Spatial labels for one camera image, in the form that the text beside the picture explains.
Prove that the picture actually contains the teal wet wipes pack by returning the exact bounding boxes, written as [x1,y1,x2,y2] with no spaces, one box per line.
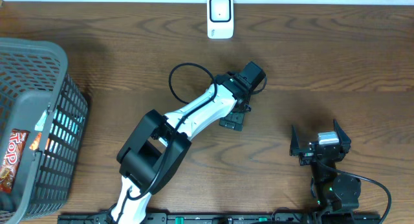
[45,111,85,157]

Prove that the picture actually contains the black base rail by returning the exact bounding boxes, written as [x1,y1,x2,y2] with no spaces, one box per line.
[58,212,382,224]

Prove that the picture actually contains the white barcode scanner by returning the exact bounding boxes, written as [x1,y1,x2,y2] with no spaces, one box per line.
[206,0,234,39]

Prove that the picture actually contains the grey plastic basket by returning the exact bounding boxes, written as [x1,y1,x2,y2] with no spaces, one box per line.
[1,38,89,223]

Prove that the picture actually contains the red snack bar wrapper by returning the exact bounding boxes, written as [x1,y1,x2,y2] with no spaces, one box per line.
[1,129,30,194]

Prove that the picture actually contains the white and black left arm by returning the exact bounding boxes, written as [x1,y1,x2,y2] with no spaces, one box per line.
[109,62,267,223]

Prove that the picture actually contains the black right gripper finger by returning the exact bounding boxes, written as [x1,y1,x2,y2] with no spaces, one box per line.
[333,119,351,146]
[289,126,300,156]

